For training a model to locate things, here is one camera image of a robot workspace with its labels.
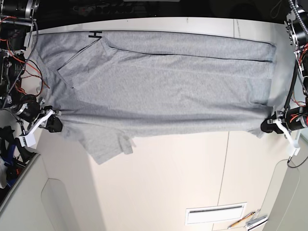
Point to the white rectangular slot plate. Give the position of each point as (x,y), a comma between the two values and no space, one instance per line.
(214,214)

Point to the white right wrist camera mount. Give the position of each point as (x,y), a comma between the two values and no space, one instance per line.
(29,138)

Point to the yellow pencil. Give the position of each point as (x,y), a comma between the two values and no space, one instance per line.
(241,220)

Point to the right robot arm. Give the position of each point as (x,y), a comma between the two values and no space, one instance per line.
(17,22)

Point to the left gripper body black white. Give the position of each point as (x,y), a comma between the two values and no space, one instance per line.
(291,119)

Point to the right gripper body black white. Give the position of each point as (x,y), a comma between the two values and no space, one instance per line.
(32,111)

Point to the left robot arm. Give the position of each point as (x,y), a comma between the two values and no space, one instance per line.
(297,28)

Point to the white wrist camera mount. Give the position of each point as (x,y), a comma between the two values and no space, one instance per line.
(294,147)
(29,138)

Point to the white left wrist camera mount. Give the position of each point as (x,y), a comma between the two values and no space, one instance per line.
(294,147)

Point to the grey T-shirt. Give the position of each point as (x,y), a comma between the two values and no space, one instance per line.
(127,84)

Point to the black and blue tool pile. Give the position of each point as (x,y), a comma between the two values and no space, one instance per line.
(13,157)

